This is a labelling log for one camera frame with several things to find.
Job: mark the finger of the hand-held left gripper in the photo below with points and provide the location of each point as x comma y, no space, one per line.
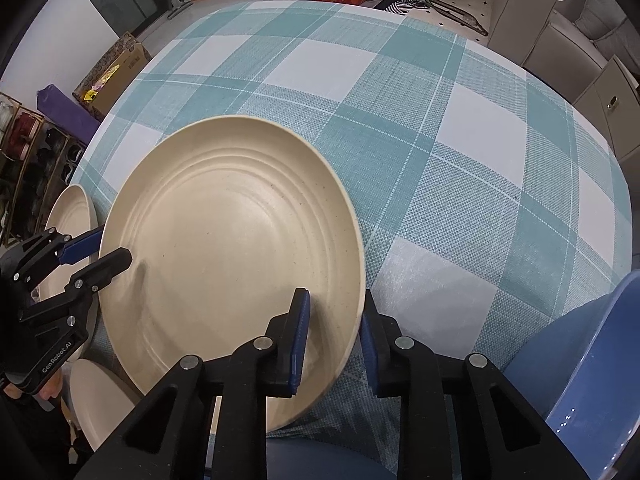
80,247
107,265

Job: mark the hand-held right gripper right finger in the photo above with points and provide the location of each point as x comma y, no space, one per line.
368,355

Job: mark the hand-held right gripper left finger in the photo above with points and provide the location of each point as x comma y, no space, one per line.
301,340

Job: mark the large blue bowl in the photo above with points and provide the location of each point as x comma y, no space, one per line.
575,360
325,465

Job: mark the large beige plate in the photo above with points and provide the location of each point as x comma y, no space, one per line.
225,240

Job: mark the small beige plate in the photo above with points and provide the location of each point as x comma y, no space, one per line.
97,400
72,210

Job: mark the shoe rack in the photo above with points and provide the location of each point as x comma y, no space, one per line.
30,160

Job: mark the brown cardboard box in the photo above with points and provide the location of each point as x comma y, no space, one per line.
125,65

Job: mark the teal checked tablecloth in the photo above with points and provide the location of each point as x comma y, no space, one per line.
450,160

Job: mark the grey drawer cabinet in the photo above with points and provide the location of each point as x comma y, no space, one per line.
615,105

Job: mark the grey sofa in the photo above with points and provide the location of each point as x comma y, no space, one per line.
550,45

